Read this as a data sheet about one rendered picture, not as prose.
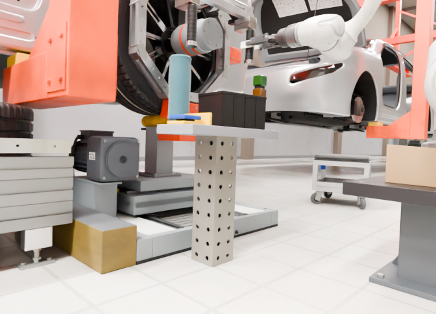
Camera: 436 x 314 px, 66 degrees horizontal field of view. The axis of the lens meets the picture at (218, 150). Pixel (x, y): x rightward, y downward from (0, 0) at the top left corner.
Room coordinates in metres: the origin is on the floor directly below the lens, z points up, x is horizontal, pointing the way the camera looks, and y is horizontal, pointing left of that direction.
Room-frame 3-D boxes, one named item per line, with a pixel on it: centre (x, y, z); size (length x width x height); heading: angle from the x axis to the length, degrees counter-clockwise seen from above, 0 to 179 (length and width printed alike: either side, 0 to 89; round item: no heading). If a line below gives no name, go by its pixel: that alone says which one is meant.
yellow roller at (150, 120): (1.66, 0.29, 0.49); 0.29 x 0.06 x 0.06; 46
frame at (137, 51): (1.54, 0.16, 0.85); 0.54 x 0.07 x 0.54; 136
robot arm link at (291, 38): (1.34, -0.29, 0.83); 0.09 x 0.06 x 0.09; 136
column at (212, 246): (1.14, 0.01, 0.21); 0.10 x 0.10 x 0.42; 46
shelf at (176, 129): (1.16, -0.01, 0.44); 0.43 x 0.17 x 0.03; 136
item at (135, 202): (1.66, 0.29, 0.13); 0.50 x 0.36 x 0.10; 136
